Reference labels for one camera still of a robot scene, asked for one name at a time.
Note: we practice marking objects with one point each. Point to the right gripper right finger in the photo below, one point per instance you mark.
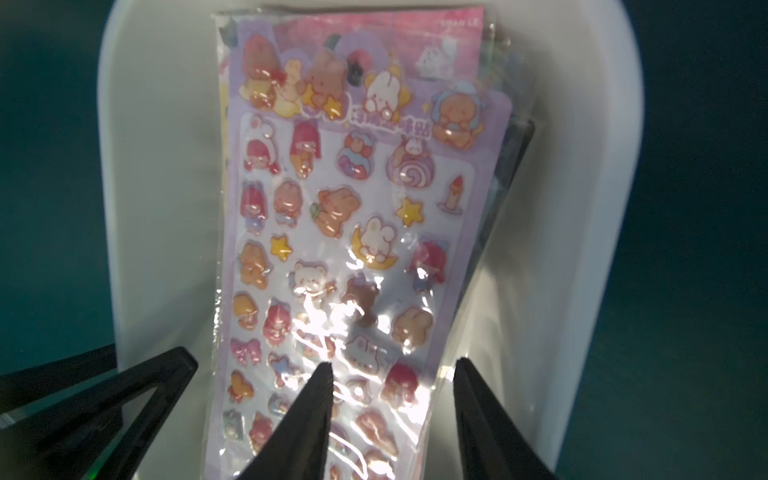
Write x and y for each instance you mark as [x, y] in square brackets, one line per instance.
[490, 445]

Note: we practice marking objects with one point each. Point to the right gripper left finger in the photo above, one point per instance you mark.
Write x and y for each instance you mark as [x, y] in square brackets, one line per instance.
[298, 448]

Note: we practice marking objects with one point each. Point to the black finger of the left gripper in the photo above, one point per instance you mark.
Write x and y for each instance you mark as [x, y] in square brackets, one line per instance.
[64, 440]

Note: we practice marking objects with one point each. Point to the pink bear sticker sheet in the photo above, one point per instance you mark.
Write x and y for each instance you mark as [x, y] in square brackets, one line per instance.
[361, 148]

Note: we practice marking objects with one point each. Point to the white plastic storage box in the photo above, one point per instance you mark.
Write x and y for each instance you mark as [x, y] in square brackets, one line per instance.
[529, 314]

